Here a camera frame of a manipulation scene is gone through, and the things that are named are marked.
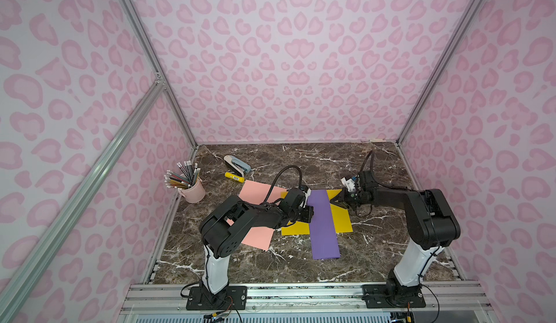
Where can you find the purple paper sheet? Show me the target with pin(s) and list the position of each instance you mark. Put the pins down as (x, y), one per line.
(324, 244)

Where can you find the aluminium mounting rail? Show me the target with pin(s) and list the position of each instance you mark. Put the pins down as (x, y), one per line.
(444, 301)

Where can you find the pink pencil cup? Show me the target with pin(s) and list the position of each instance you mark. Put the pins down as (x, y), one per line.
(194, 194)

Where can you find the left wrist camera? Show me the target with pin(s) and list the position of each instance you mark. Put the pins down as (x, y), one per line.
(307, 192)

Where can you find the grey blue stapler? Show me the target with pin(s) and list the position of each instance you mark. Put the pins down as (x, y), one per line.
(237, 166)

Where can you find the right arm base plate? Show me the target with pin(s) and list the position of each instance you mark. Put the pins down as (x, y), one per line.
(387, 296)

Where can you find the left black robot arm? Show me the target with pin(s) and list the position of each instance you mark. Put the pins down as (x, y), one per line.
(226, 227)

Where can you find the pink paper sheet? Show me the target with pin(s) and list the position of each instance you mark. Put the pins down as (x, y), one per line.
(260, 234)

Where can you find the bundle of pencils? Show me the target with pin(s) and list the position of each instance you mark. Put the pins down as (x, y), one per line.
(186, 177)

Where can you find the yellow paper sheet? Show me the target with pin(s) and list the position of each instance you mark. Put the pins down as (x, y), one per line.
(341, 218)

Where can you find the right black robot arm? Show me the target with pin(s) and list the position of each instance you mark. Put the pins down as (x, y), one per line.
(431, 223)

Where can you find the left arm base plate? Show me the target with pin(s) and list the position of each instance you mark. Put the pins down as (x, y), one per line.
(232, 297)

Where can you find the yellow highlighter marker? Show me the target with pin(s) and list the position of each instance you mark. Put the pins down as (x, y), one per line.
(234, 177)

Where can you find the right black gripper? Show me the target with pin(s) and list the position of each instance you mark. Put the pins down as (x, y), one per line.
(347, 197)

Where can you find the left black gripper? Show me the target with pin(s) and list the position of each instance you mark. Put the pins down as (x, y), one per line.
(307, 214)

